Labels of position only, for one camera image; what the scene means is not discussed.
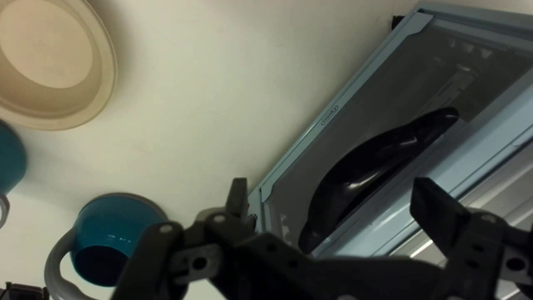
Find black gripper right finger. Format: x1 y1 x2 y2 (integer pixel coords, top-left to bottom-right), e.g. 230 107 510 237
410 177 533 300

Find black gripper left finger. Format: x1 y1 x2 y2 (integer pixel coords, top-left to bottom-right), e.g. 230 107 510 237
111 177 264 300

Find light blue toaster oven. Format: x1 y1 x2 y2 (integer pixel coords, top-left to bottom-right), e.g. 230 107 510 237
382 0 533 300

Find teal mug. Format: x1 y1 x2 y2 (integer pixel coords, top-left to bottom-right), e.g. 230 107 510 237
44 190 171 300

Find teal toy pot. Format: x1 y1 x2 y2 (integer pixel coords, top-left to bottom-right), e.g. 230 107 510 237
0 119 31 230

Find beige bowl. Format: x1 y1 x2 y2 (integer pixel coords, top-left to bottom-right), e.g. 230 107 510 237
0 0 121 134

